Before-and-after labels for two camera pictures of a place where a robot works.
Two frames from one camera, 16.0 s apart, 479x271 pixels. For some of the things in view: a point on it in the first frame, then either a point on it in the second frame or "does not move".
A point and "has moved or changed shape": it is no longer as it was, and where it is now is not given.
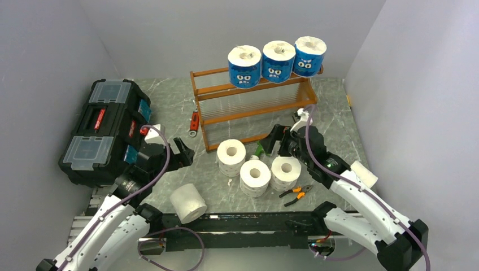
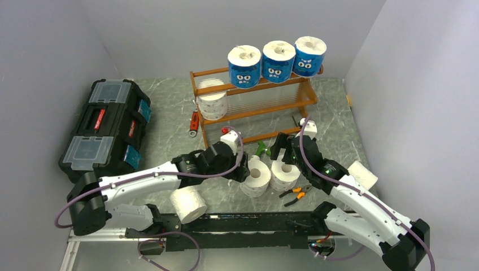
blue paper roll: x=277 y=61 does not move
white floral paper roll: x=231 y=157 has moved or changed shape
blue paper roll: x=309 y=54 does not move
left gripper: x=183 y=159 → x=242 y=174
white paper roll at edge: x=366 y=176 does not move
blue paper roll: x=244 y=62 does not move
